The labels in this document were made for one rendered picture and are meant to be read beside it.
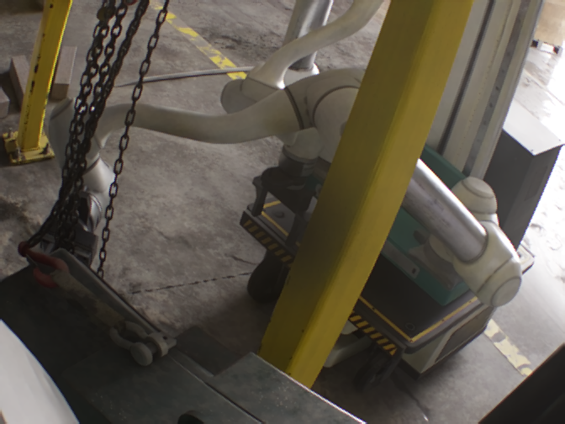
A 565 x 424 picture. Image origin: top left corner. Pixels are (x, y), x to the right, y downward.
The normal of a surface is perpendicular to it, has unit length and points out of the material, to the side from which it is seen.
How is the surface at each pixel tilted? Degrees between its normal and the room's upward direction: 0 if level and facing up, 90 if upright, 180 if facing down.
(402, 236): 0
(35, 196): 0
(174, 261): 0
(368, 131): 90
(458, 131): 90
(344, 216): 90
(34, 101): 90
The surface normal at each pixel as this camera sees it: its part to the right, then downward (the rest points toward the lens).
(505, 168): -0.69, 0.21
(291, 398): 0.29, -0.80
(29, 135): 0.55, 0.59
